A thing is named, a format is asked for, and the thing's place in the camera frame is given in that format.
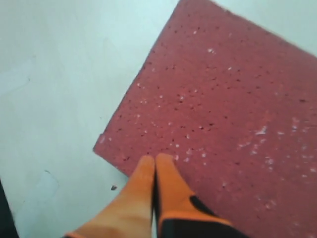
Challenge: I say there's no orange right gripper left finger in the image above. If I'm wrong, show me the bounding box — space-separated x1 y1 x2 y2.
64 156 155 238

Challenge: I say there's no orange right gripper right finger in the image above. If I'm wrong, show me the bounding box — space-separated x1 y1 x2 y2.
155 153 247 238

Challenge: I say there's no red brick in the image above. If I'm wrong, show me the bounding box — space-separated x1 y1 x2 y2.
94 0 317 238

